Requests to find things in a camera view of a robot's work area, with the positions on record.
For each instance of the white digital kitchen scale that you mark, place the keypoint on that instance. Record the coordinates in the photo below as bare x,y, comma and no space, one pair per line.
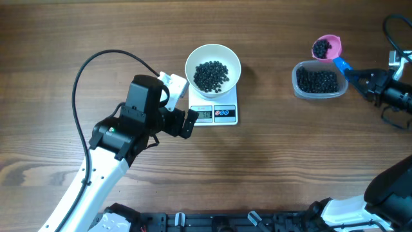
218,111

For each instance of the black beans pile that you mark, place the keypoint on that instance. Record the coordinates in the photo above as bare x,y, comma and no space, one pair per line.
323,81

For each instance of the pink scoop blue handle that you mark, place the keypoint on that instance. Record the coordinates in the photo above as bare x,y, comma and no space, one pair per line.
334,54

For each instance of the clear plastic container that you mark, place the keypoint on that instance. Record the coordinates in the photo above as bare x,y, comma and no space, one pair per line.
318,66

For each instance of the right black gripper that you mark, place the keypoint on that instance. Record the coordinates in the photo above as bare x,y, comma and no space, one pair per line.
379,80

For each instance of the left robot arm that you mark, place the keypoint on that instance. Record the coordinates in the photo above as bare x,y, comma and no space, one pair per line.
116,141

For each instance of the black beans in scoop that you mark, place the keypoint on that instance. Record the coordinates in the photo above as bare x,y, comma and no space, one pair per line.
320,48

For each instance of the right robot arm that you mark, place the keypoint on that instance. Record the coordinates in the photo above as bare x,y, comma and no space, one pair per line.
386,203

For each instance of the black beans in bowl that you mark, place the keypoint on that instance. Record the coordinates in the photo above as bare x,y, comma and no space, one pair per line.
210,76

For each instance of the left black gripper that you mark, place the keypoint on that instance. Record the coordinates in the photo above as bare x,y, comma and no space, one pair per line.
175,129

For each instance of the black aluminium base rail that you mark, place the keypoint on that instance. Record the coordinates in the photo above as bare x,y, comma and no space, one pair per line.
181,222

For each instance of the white round bowl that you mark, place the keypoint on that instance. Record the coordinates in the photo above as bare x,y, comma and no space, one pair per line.
214,52

